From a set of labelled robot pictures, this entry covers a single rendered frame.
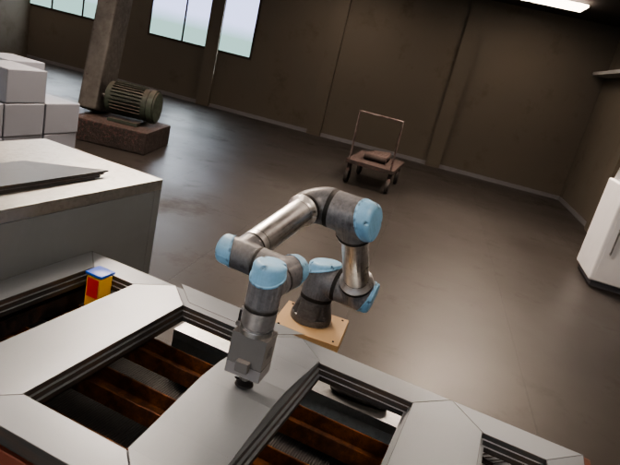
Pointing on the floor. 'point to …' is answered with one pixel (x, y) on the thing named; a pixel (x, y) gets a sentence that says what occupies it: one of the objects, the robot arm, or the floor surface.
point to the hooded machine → (603, 242)
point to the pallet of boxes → (32, 104)
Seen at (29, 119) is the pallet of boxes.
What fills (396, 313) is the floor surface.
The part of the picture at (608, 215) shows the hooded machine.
